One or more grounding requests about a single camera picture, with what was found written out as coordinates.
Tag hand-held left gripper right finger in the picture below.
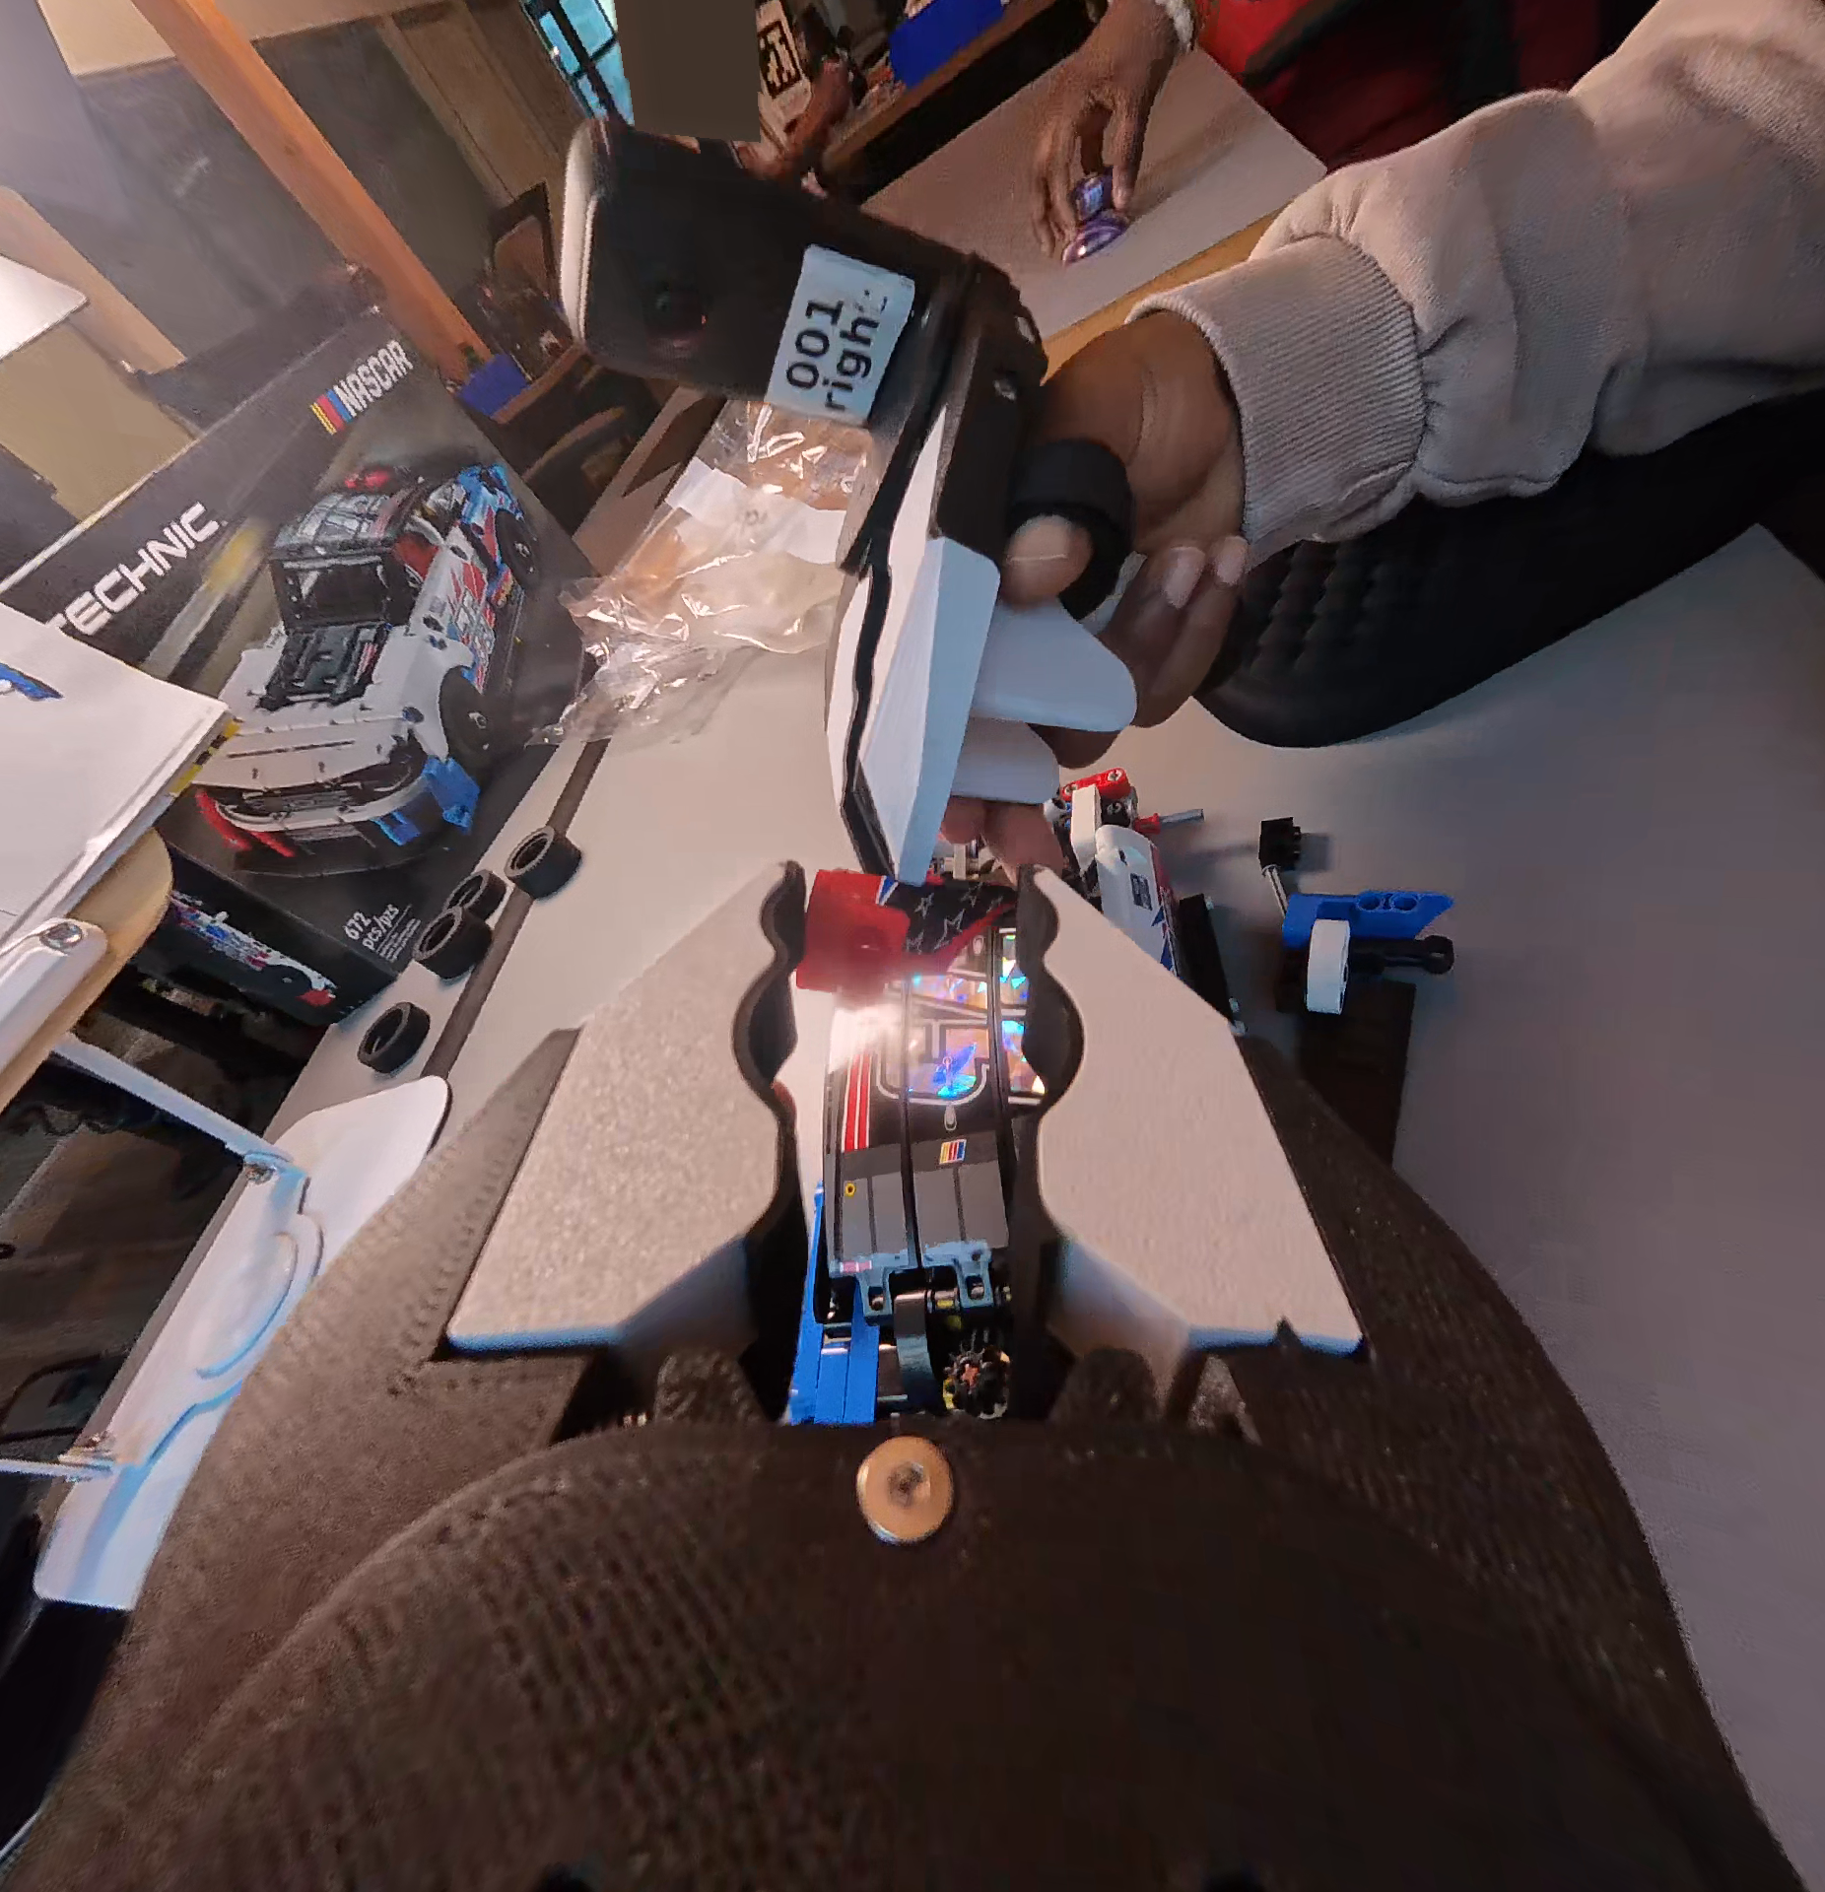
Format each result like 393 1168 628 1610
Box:
1010 862 1370 1379

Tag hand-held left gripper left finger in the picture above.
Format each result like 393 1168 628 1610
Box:
444 857 818 1400

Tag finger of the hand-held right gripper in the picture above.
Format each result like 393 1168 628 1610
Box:
847 532 1003 886
827 423 957 868

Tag red lego piece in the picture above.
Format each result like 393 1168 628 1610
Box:
795 870 909 993

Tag lego race car model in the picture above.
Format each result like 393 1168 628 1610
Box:
786 769 1242 1427

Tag purple swirl yo-yo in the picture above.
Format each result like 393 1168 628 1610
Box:
1060 168 1142 272

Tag person's right forearm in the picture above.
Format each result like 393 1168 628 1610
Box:
1132 0 1825 552

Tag black lego panel assembly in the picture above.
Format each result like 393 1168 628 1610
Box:
1257 816 1456 1168

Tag lego set box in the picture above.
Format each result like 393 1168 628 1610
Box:
0 310 590 1030

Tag person's right hand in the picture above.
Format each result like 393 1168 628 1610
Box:
944 312 1255 878

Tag clear plastic bags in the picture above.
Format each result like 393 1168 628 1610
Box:
535 400 874 747

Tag small blue bin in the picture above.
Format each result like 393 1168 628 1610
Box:
887 0 1006 87

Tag black chair armrest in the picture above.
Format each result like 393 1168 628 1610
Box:
1199 375 1825 751

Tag instruction booklet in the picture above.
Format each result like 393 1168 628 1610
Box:
0 583 236 961

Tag wooden support post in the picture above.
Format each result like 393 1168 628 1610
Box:
126 0 490 378

